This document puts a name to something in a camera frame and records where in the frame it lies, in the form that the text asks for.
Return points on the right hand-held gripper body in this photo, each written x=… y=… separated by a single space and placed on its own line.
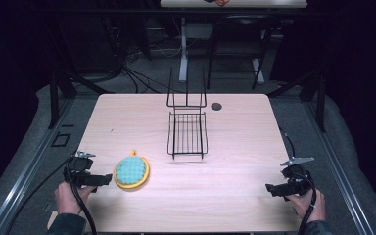
x=298 y=176

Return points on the dark round table grommet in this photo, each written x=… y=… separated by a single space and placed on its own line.
x=216 y=106

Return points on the black frame post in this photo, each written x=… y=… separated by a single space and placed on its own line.
x=54 y=98
x=320 y=98

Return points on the person's left hand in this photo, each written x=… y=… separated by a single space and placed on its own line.
x=66 y=197

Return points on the round yellow teal scrubbing sponge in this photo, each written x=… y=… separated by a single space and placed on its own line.
x=131 y=170

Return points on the metal floor rail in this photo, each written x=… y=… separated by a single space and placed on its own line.
x=19 y=182
x=342 y=176

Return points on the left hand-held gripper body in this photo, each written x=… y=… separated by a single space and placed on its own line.
x=78 y=164

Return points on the white background desk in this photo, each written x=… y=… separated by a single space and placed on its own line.
x=183 y=49

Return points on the black stool frame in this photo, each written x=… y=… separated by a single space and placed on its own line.
x=238 y=19

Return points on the person's right hand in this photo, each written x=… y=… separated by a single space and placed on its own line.
x=306 y=205

